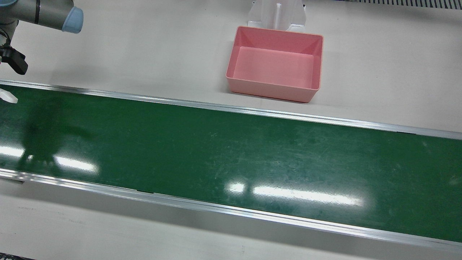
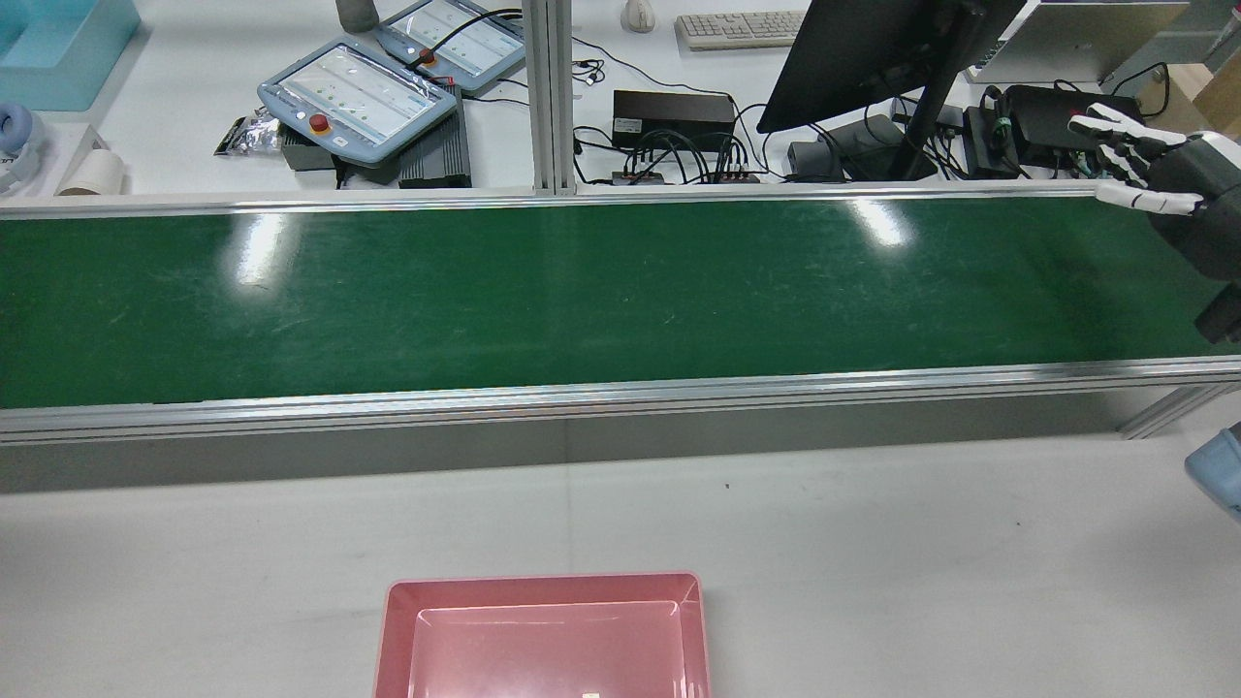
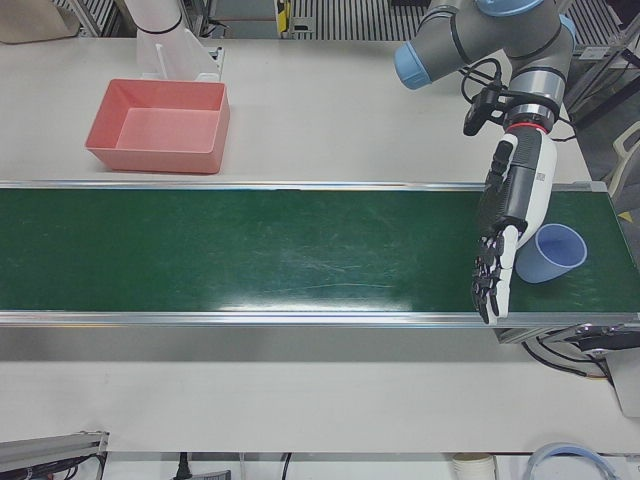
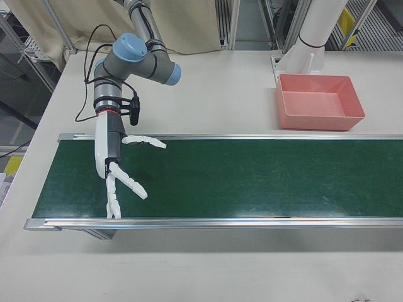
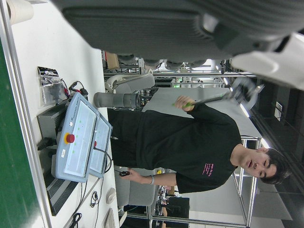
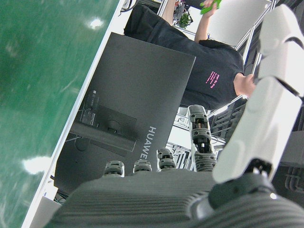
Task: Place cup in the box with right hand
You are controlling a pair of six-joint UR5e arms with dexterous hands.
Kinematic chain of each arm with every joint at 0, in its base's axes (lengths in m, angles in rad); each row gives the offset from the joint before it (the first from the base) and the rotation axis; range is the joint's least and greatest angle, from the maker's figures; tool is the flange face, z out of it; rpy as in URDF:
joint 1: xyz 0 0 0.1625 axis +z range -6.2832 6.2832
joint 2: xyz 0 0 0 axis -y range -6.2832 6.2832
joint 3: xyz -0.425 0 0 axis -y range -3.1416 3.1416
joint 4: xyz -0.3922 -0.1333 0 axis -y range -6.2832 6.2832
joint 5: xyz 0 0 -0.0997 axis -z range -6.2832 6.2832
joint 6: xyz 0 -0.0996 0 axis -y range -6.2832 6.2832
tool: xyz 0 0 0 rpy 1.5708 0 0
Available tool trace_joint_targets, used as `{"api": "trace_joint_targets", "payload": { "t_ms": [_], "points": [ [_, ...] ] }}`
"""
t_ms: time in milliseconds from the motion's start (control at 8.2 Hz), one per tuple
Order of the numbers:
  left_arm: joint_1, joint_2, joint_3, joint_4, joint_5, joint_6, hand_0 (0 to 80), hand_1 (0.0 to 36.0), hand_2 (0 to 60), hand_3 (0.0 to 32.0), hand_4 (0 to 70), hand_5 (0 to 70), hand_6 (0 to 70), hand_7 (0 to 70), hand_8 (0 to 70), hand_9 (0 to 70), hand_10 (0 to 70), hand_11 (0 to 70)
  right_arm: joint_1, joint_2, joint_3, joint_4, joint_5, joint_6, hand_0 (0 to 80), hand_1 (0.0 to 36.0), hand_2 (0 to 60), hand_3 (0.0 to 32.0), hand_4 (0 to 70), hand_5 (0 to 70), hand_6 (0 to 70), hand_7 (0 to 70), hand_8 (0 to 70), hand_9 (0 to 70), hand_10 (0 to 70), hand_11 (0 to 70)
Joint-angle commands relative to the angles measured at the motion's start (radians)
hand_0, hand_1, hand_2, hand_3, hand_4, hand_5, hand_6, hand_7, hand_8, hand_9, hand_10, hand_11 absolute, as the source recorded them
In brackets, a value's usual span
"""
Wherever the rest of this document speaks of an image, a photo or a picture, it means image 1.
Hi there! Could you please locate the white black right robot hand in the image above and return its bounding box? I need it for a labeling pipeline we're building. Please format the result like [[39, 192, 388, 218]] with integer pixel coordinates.
[[0, 90, 18, 104]]

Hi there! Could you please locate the pink plastic box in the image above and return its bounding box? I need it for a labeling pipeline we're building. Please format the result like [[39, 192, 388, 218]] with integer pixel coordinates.
[[226, 26, 324, 103]]

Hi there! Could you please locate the green conveyor belt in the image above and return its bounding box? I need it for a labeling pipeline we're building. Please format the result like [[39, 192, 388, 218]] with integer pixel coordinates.
[[0, 84, 462, 243]]

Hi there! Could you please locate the white plastic stand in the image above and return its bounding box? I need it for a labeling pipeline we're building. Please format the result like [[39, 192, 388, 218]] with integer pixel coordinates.
[[248, 0, 307, 32]]

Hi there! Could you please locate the black vented control unit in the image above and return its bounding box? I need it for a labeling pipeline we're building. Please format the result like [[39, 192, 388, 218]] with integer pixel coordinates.
[[352, 0, 462, 10]]

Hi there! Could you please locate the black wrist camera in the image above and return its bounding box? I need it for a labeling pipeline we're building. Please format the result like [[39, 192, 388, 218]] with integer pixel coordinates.
[[0, 46, 29, 75]]

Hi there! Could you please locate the aluminium conveyor rail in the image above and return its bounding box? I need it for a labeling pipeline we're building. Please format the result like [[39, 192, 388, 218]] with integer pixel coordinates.
[[0, 168, 462, 253], [0, 79, 462, 140]]

